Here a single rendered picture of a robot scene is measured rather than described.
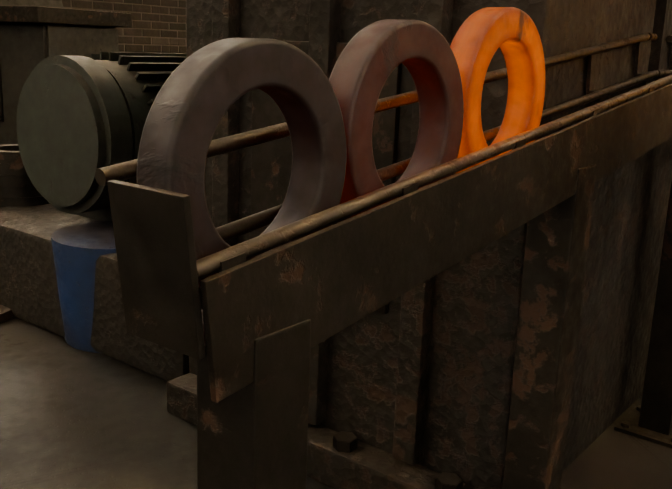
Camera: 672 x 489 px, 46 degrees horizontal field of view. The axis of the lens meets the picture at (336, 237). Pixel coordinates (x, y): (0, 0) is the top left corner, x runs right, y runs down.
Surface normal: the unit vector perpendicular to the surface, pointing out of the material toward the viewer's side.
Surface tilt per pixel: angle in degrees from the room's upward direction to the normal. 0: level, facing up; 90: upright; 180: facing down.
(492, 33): 90
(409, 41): 90
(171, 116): 62
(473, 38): 50
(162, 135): 71
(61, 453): 0
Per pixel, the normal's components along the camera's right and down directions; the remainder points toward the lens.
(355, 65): -0.48, -0.42
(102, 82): 0.58, -0.57
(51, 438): 0.04, -0.97
